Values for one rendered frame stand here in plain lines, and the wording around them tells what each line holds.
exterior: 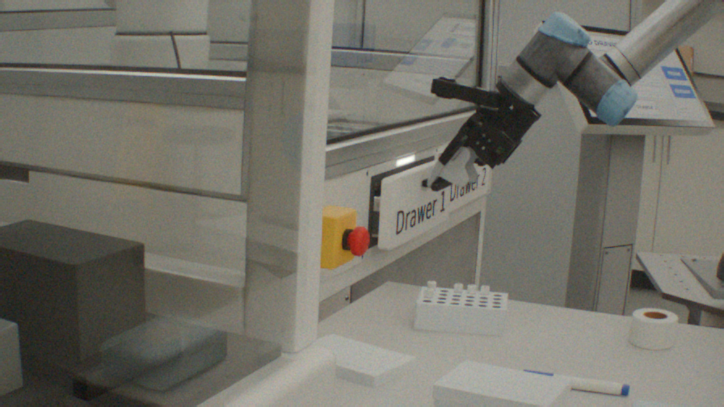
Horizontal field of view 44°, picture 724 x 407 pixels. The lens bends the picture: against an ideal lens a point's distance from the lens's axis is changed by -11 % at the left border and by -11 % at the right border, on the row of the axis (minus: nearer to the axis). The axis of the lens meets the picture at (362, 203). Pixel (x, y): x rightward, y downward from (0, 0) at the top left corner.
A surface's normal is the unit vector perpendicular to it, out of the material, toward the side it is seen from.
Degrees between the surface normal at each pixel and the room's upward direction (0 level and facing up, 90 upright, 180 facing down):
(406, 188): 90
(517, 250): 90
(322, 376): 90
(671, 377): 0
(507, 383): 0
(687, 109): 50
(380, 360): 0
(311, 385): 90
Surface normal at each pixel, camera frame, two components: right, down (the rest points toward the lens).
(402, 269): 0.92, 0.13
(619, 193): 0.48, 0.19
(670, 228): -0.43, 0.15
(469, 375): 0.06, -0.98
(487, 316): -0.16, 0.18
